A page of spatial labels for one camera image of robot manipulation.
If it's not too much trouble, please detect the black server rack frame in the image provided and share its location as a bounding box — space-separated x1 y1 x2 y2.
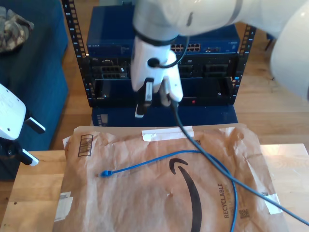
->
61 0 256 108

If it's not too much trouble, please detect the black camera cable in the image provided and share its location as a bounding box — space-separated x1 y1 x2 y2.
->
168 96 309 225

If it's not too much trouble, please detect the blue sofa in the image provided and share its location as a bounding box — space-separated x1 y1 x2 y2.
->
0 0 70 182

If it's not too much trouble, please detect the blue network switch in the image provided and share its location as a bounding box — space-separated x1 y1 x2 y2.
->
86 5 241 57

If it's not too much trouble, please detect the blue network cable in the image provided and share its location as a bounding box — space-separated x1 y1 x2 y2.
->
98 149 239 232

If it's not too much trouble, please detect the brown paper mailer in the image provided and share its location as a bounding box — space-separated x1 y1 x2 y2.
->
52 122 290 232

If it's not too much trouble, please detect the black rack server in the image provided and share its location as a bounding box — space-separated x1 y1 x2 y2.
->
88 56 239 80

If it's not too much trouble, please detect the camouflage cloth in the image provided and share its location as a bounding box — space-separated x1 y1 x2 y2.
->
0 6 35 54

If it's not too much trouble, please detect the white shipping label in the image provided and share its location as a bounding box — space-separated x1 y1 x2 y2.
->
53 191 74 222

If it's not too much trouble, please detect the black gripper signal cable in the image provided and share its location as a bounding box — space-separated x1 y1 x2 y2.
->
147 35 190 70

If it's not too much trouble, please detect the white tape strip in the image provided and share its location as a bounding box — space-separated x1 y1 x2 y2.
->
262 193 283 215
141 125 195 142

